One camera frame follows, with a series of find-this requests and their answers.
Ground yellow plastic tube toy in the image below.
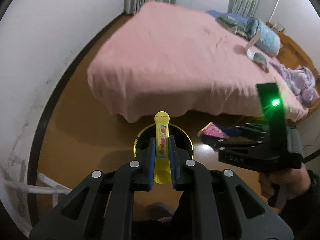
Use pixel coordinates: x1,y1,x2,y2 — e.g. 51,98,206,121
153,111,171,185

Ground white desk leg frame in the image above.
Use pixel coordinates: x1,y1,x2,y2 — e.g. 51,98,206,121
1,173,72,207

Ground person's right hand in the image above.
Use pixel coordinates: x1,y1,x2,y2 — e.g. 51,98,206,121
259,164,311,199

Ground purple crumpled blanket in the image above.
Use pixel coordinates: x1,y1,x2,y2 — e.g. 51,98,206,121
270,62,319,106

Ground light blue pillow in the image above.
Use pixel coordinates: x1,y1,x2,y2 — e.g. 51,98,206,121
245,17,281,57

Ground green folded clothes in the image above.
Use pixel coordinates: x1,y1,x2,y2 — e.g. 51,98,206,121
207,10,249,39

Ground pink red small box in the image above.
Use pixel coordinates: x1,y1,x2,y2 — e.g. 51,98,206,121
197,122,228,139

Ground black gold trash bin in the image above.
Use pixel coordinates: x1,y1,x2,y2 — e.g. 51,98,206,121
133,124,194,159

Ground pink bed cover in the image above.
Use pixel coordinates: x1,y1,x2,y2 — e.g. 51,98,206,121
87,1,309,123

